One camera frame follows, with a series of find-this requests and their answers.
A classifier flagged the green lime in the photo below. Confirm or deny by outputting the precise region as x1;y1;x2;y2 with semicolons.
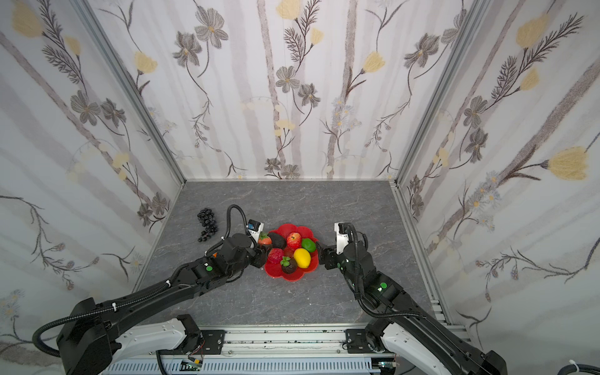
301;237;317;253

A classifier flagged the black avocado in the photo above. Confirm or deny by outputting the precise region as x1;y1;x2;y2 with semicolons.
268;232;288;249

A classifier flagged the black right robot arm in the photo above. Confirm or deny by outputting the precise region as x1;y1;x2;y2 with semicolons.
318;242;508;374

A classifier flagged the dark brown avocado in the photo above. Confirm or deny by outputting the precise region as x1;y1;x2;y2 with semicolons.
280;256;298;274

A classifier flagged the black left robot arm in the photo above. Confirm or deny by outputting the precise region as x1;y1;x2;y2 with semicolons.
32;234;268;374

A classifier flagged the black grape bunch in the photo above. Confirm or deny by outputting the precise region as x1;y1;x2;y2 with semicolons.
197;208;218;242

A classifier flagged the dark red wrinkled fruit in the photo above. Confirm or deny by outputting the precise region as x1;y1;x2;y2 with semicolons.
267;248;284;264

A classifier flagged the red flower-shaped plate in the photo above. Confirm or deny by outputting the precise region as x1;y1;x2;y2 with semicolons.
264;223;320;282

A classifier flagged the red apple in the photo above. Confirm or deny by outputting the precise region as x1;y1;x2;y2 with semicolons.
286;232;303;250

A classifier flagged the red strawberry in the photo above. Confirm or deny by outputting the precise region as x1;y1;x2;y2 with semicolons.
258;232;273;248

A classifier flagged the yellow lemon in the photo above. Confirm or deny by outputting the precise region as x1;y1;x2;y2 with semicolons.
293;248;312;270

